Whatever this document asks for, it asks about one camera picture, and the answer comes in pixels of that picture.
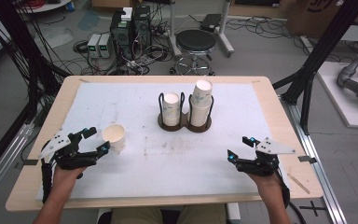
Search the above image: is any black tape strip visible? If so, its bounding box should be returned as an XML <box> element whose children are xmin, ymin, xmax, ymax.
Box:
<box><xmin>297</xmin><ymin>155</ymin><xmax>318</xmax><ymax>164</ymax></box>

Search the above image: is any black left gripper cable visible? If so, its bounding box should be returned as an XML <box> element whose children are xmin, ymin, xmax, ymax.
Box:
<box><xmin>40</xmin><ymin>155</ymin><xmax>55</xmax><ymax>205</ymax></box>

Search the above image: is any white round table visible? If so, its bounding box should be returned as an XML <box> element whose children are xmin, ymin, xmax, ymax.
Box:
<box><xmin>16</xmin><ymin>0</ymin><xmax>73</xmax><ymax>14</ymax></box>

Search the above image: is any black chair seat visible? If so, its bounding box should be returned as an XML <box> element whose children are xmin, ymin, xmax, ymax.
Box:
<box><xmin>159</xmin><ymin>208</ymin><xmax>185</xmax><ymax>224</ymax></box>

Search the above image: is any person's left leg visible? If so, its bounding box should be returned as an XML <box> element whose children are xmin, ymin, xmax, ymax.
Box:
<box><xmin>110</xmin><ymin>206</ymin><xmax>164</xmax><ymax>224</ymax></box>

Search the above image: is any black round stool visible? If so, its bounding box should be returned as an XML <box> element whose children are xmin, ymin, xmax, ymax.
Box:
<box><xmin>169</xmin><ymin>29</ymin><xmax>217</xmax><ymax>77</ymax></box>

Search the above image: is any person's leg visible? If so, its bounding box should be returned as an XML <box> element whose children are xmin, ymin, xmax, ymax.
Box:
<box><xmin>110</xmin><ymin>206</ymin><xmax>164</xmax><ymax>224</ymax></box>
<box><xmin>179</xmin><ymin>203</ymin><xmax>227</xmax><ymax>224</ymax></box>

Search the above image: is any white printed paper cup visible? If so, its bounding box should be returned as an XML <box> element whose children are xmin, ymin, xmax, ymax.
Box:
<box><xmin>162</xmin><ymin>115</ymin><xmax>182</xmax><ymax>127</ymax></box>
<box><xmin>163</xmin><ymin>91</ymin><xmax>181</xmax><ymax>119</ymax></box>
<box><xmin>101</xmin><ymin>123</ymin><xmax>127</xmax><ymax>154</ymax></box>
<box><xmin>188</xmin><ymin>94</ymin><xmax>213</xmax><ymax>127</ymax></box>
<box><xmin>192</xmin><ymin>79</ymin><xmax>213</xmax><ymax>108</ymax></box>

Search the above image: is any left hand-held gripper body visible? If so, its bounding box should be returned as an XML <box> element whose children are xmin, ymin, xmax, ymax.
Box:
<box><xmin>37</xmin><ymin>129</ymin><xmax>100</xmax><ymax>171</ymax></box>

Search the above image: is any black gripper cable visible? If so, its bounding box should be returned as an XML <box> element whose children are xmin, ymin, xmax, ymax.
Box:
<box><xmin>274</xmin><ymin>169</ymin><xmax>308</xmax><ymax>224</ymax></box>
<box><xmin>40</xmin><ymin>155</ymin><xmax>55</xmax><ymax>205</ymax></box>

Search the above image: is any white felt mat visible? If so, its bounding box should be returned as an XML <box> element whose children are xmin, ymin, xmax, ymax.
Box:
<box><xmin>35</xmin><ymin>81</ymin><xmax>276</xmax><ymax>201</ymax></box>

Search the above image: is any person's right hand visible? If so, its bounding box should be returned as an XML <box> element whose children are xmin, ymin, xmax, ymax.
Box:
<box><xmin>244</xmin><ymin>172</ymin><xmax>283</xmax><ymax>202</ymax></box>

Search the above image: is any grey power supply unit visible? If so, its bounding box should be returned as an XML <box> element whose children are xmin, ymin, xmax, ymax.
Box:
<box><xmin>98</xmin><ymin>33</ymin><xmax>114</xmax><ymax>60</ymax></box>
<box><xmin>86</xmin><ymin>33</ymin><xmax>103</xmax><ymax>60</ymax></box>

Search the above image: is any flat black device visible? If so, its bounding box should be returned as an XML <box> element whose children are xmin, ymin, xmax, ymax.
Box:
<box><xmin>200</xmin><ymin>13</ymin><xmax>223</xmax><ymax>33</ymax></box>

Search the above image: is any black metal frame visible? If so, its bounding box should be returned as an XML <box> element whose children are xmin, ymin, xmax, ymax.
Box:
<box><xmin>0</xmin><ymin>0</ymin><xmax>73</xmax><ymax>185</ymax></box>
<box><xmin>272</xmin><ymin>0</ymin><xmax>358</xmax><ymax>135</ymax></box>

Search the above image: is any person's right leg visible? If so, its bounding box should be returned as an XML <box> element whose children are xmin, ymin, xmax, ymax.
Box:
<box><xmin>179</xmin><ymin>203</ymin><xmax>227</xmax><ymax>224</ymax></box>

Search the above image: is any thin wooden stick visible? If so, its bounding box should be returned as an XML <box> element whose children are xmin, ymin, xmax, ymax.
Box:
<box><xmin>286</xmin><ymin>173</ymin><xmax>311</xmax><ymax>195</ymax></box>

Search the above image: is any white metal stand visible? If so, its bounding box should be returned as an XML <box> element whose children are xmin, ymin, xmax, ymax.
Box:
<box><xmin>167</xmin><ymin>0</ymin><xmax>236</xmax><ymax>61</ymax></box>

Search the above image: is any black computer tower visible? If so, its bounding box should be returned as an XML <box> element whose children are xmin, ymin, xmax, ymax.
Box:
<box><xmin>109</xmin><ymin>8</ymin><xmax>135</xmax><ymax>61</ymax></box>
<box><xmin>132</xmin><ymin>5</ymin><xmax>153</xmax><ymax>53</ymax></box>

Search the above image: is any dark brown double cup holder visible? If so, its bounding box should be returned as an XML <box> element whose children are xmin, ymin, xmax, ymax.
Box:
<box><xmin>157</xmin><ymin>91</ymin><xmax>214</xmax><ymax>133</ymax></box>

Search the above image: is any person's left hand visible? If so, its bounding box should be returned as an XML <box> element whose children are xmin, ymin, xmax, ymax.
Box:
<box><xmin>50</xmin><ymin>165</ymin><xmax>89</xmax><ymax>196</ymax></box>

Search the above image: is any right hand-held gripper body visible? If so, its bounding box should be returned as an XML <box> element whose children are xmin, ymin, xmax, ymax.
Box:
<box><xmin>235</xmin><ymin>137</ymin><xmax>296</xmax><ymax>177</ymax></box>

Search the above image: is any white table leg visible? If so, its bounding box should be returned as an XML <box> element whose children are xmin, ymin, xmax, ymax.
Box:
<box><xmin>226</xmin><ymin>203</ymin><xmax>241</xmax><ymax>224</ymax></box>

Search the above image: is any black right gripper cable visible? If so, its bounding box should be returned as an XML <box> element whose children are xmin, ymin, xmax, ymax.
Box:
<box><xmin>274</xmin><ymin>169</ymin><xmax>308</xmax><ymax>224</ymax></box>

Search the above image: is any aluminium rail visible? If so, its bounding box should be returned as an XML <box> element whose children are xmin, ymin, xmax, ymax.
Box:
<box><xmin>0</xmin><ymin>121</ymin><xmax>34</xmax><ymax>208</ymax></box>
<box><xmin>280</xmin><ymin>95</ymin><xmax>349</xmax><ymax>224</ymax></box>

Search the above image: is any cardboard box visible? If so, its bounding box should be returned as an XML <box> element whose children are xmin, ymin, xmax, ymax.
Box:
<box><xmin>286</xmin><ymin>0</ymin><xmax>358</xmax><ymax>39</ymax></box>

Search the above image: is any tangle of floor cables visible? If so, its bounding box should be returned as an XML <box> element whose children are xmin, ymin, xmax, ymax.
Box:
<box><xmin>72</xmin><ymin>12</ymin><xmax>176</xmax><ymax>77</ymax></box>

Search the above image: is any small white box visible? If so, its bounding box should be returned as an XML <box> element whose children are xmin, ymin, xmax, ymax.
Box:
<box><xmin>120</xmin><ymin>7</ymin><xmax>134</xmax><ymax>22</ymax></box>

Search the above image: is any white platform board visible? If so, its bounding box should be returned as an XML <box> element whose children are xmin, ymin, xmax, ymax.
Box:
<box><xmin>316</xmin><ymin>61</ymin><xmax>358</xmax><ymax>130</ymax></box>

